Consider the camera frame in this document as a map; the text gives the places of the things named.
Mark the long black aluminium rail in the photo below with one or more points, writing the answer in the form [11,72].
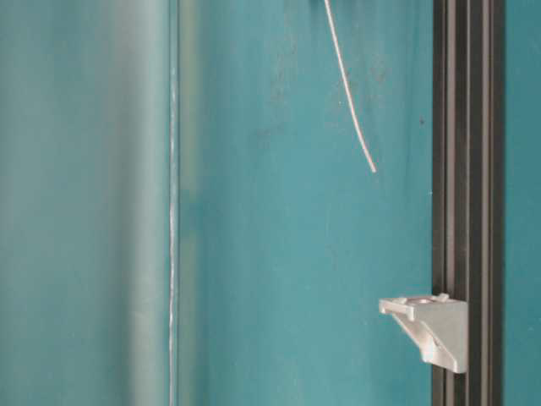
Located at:
[468,189]

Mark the small white corner bracket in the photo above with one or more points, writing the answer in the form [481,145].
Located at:
[437,324]

